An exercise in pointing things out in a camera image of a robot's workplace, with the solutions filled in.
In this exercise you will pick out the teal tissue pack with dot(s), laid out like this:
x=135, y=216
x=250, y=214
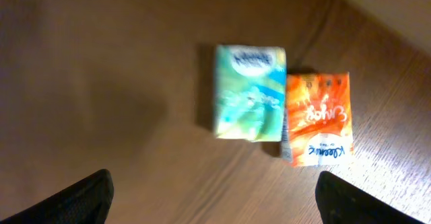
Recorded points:
x=250, y=92

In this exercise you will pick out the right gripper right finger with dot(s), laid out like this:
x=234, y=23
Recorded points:
x=340, y=202

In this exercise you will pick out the orange tissue pack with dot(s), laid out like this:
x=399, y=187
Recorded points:
x=318, y=120

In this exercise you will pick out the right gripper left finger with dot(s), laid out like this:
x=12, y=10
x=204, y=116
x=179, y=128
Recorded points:
x=87, y=201

